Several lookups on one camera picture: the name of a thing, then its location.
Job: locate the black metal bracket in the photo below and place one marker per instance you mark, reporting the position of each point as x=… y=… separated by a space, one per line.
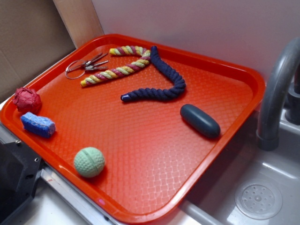
x=19 y=168

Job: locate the blue sponge block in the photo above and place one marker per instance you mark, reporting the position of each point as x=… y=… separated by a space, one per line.
x=41 y=126

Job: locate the grey toy sink basin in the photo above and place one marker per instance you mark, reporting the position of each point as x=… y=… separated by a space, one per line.
x=211 y=200

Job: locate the grey toy faucet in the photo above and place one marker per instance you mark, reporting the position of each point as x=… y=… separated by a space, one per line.
x=283 y=87

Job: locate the red plastic tray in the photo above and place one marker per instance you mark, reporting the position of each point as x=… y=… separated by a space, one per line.
x=152 y=156

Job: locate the multicolour braided rope toy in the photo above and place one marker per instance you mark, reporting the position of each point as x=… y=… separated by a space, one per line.
x=123 y=71

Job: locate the light green textured ball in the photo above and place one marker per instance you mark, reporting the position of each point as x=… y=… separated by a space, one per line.
x=89 y=162

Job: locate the metal key bunch with ring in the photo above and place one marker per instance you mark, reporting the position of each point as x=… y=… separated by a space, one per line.
x=93 y=64

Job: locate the brown cardboard sheet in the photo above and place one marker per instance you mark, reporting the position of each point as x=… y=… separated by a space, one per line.
x=32 y=38

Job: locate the dark green plastic pickle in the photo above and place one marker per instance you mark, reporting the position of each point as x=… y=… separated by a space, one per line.
x=200 y=121

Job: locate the aluminium frame rail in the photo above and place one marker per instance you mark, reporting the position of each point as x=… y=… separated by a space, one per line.
x=64 y=191

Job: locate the navy blue rope toy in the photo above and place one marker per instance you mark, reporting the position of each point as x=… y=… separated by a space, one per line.
x=178 y=88

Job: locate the red crumpled ball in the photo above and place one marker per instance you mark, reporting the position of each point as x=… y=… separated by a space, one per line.
x=27 y=100

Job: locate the sink drain strainer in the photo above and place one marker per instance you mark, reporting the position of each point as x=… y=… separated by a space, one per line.
x=258 y=199

